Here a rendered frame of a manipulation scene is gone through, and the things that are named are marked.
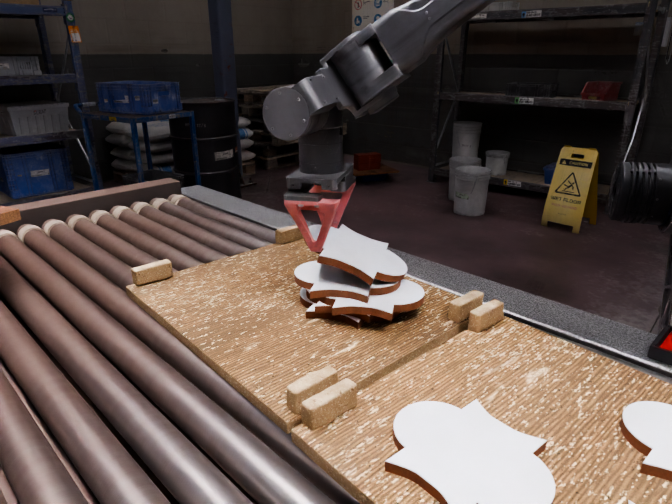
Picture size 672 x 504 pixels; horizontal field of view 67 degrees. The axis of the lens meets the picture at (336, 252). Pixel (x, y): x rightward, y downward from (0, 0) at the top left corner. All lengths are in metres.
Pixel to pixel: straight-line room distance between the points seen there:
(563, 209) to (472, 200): 0.69
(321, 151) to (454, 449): 0.37
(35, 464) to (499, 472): 0.41
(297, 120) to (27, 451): 0.42
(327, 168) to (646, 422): 0.43
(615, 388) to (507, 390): 0.12
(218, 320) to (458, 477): 0.38
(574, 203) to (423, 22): 3.64
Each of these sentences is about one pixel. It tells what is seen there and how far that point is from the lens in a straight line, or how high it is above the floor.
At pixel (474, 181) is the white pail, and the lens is 4.25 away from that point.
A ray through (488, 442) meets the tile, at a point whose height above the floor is 0.95.
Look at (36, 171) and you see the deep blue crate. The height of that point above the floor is 0.34.
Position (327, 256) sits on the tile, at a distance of 0.64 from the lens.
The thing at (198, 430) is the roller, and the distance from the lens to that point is 0.56.
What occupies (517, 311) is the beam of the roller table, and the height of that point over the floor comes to 0.91.
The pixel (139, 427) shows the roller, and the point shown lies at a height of 0.92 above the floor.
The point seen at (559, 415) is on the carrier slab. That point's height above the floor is 0.94.
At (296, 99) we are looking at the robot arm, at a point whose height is 1.22.
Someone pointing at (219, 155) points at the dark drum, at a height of 0.45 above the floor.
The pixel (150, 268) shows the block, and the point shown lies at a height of 0.96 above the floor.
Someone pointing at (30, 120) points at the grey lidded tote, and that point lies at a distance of 4.88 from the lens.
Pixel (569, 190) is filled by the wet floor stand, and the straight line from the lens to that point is 4.19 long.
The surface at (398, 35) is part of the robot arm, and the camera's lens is 0.60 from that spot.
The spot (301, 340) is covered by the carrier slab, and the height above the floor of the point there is 0.94.
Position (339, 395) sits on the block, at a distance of 0.50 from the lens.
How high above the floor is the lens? 1.27
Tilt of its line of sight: 22 degrees down
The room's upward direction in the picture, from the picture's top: straight up
